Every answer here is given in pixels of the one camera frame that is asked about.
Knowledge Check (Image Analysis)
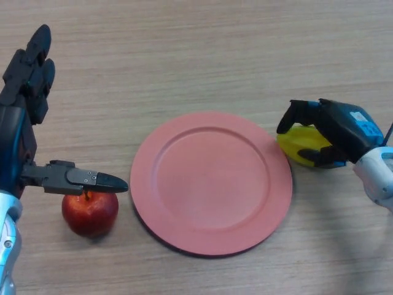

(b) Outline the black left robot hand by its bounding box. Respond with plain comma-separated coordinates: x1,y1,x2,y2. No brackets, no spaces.
0,24,130,200

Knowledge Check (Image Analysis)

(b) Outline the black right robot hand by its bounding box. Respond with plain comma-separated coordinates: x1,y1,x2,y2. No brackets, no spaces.
276,98,385,168

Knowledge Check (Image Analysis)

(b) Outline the yellow starfruit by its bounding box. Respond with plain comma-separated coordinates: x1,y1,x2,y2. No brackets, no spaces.
276,124,334,168

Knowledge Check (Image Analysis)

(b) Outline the pink round plate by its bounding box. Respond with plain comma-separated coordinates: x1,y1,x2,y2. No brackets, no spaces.
130,111,294,258

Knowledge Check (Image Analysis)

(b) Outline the red apple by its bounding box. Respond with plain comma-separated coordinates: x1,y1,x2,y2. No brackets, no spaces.
61,191,120,238

